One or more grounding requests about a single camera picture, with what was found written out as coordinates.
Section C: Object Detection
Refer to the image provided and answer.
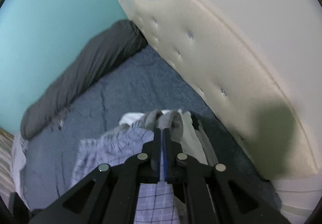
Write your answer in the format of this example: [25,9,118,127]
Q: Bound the cream tufted headboard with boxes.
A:
[118,0,321,223]

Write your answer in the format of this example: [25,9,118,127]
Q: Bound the grey garment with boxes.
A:
[138,110,183,143]

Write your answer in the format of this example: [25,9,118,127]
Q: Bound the white garment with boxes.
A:
[118,109,218,166]

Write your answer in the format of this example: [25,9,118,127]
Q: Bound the white striped curtain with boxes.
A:
[0,129,15,206]

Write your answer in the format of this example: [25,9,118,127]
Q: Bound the grey rolled duvet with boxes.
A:
[20,20,147,140]

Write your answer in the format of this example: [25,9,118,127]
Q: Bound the dark blue bed cover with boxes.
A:
[21,47,281,209]

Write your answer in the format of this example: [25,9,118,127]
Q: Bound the light grey bed sheet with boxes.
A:
[10,132,29,209]

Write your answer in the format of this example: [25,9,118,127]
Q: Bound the light blue plaid shorts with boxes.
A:
[71,122,180,223]

